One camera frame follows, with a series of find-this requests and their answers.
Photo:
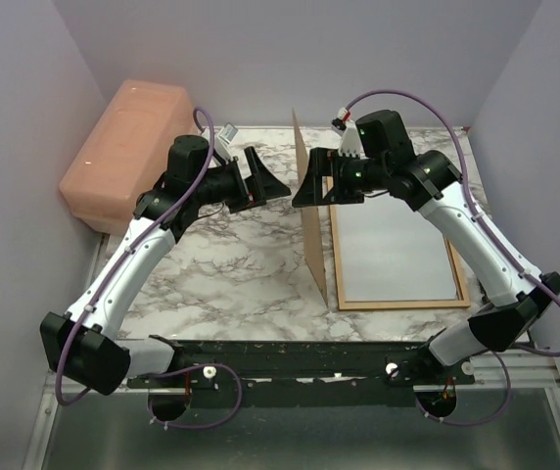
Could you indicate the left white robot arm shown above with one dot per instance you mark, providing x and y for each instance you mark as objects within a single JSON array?
[{"x": 81, "y": 344}]

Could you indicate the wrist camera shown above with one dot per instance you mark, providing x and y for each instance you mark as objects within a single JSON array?
[
  {"x": 223, "y": 153},
  {"x": 350, "y": 143}
]

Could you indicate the black mounting base rail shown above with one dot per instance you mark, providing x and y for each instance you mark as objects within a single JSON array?
[{"x": 215, "y": 374}]

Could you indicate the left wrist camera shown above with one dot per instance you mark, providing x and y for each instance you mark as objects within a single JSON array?
[{"x": 223, "y": 153}]

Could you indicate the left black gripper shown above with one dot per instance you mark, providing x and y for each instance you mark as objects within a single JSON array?
[{"x": 264, "y": 185}]

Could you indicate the pink translucent plastic storage box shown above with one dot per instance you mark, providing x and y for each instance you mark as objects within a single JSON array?
[{"x": 125, "y": 153}]

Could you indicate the brown wooden picture frame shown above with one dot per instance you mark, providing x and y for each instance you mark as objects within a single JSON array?
[{"x": 456, "y": 284}]

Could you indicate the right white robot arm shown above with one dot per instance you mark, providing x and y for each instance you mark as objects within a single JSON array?
[{"x": 376, "y": 154}]

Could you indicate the brown fibreboard backing board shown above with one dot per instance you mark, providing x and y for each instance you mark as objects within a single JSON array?
[{"x": 312, "y": 236}]

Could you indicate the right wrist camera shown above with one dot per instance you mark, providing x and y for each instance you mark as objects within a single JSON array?
[{"x": 350, "y": 143}]

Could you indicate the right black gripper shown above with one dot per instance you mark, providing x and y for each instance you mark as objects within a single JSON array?
[{"x": 321, "y": 164}]

